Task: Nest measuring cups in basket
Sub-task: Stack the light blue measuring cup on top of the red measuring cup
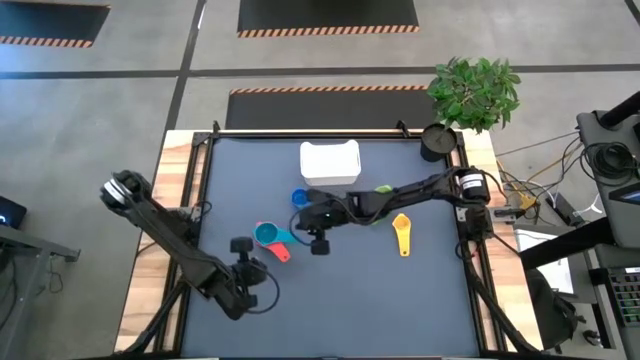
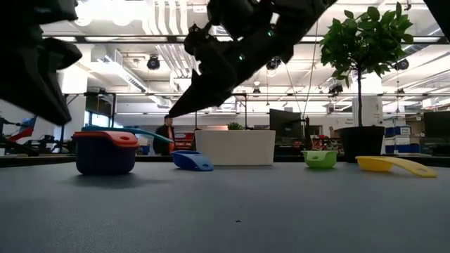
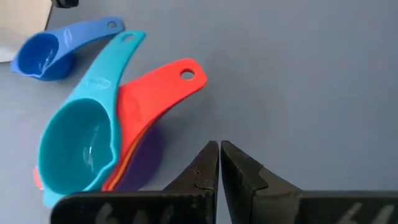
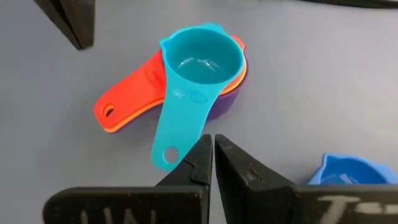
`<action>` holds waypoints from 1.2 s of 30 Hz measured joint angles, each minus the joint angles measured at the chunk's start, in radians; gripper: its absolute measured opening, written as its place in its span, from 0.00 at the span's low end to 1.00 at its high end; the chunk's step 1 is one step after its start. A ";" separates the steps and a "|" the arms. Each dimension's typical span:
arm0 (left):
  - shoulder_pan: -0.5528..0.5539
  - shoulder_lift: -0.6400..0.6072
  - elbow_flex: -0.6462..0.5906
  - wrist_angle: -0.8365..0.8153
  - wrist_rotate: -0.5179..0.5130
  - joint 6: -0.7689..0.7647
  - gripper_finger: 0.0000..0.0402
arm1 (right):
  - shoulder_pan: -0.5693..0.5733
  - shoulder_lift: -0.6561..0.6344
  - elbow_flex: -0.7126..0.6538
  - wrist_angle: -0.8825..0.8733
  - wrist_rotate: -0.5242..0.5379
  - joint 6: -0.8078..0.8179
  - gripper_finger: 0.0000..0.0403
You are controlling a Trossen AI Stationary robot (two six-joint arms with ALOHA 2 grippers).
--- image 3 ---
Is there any orange measuring cup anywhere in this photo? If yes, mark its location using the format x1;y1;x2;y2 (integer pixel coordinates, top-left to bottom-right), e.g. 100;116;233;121
107;124;150;191

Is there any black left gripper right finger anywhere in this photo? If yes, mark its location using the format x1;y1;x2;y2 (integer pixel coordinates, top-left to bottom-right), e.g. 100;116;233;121
220;139;303;224

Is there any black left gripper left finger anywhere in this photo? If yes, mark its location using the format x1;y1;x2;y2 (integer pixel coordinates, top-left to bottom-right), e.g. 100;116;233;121
163;139;220;192

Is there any blue measuring cup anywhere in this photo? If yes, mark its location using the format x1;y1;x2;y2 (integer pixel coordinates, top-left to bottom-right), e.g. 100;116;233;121
10;17;125;82

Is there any teal measuring cup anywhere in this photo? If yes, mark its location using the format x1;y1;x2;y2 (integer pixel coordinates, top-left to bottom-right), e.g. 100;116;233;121
37;30;147;208

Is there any purple measuring cup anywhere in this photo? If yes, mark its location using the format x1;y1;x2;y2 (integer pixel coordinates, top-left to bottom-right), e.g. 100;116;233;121
114;124;164;192

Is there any red measuring cup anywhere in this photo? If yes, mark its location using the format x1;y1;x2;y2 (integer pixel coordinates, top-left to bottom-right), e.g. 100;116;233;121
32;58;208;191

